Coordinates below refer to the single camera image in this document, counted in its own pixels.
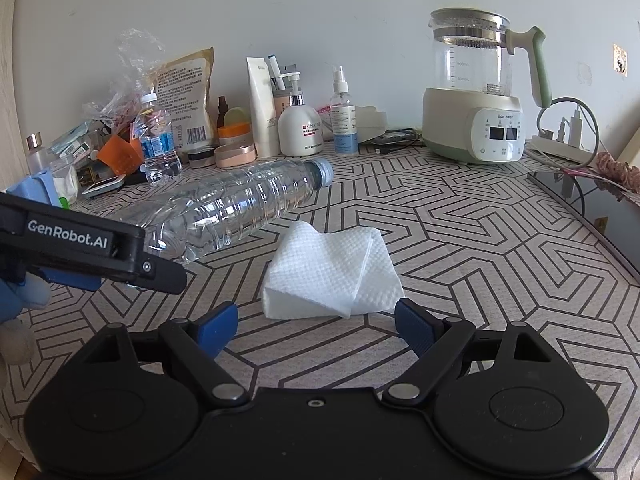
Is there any orange packet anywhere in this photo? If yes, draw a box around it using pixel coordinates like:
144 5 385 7
96 135 146 177

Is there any clear plastic bag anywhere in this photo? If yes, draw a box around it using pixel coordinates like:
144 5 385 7
82 27 168 136

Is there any geometric patterned tablecloth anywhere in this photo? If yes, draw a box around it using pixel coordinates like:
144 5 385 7
0 147 640 480

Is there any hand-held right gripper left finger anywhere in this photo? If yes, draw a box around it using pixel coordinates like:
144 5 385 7
82 301 252 407

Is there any black glass panel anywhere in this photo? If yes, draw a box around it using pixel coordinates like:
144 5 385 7
528 167 640 281

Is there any light wooden cabinet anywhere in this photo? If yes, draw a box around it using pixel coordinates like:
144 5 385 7
0 0 31 193

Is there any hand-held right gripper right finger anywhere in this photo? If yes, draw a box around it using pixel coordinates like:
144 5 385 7
385 298 556 407

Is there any small blue-label water bottle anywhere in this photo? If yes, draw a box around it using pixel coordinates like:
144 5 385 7
132 92 183 187

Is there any person's left hand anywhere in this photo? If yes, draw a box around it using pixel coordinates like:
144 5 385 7
0 269 51 367

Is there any white paper box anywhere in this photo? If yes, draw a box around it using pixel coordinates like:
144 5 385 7
356 105 388 143

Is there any teal medicine box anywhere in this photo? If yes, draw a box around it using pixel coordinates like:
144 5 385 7
50 122 101 156

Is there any pink compact case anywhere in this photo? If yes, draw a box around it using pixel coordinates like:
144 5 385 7
214 142 257 169

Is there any glass kettle with green handle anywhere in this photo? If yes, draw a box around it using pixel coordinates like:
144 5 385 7
428 7 553 108

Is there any white paper towel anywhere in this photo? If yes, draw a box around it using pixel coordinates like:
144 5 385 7
262 220 406 320

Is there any large clear plastic bottle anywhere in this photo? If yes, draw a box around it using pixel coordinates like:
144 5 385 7
107 157 335 265

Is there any dark printed packet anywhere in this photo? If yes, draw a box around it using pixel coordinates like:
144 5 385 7
75 162 113 187

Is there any clear bottle with gold cap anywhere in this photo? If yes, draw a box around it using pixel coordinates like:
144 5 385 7
25 132 53 176

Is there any white pump bottle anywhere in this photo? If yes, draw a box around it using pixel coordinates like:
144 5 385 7
277 72 323 157

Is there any brown paper pouch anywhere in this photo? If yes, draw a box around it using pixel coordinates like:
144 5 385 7
150 47 217 157

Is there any light blue plastic object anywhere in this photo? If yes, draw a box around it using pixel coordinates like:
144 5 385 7
5 170 66 207

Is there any clear spray bottle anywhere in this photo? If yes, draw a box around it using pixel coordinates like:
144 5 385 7
329 65 360 156

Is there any white cosmetic tube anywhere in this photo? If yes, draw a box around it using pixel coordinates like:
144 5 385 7
246 56 282 158

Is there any white power strip with cables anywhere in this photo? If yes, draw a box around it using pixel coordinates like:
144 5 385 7
536 96 601 171

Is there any pink knitted item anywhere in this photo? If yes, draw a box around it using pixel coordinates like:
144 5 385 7
595 151 640 196

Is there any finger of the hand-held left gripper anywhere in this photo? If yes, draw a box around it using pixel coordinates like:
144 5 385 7
125 255 188 295

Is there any black jar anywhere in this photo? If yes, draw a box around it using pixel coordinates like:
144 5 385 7
187 145 217 169

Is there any white plug adapter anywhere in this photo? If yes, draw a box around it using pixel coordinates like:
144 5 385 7
566 109 583 148

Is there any grey flat device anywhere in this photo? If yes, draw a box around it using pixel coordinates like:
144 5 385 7
375 130 423 145

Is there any orange-lid jar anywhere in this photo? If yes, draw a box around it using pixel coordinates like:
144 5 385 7
217 122 253 148

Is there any small white device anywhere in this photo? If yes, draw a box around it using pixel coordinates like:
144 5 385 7
81 175 127 197

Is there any white crumpled tissue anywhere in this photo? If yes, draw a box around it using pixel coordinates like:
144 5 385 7
51 165 81 203

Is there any black cable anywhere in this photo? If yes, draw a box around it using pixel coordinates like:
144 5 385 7
372 141 426 157

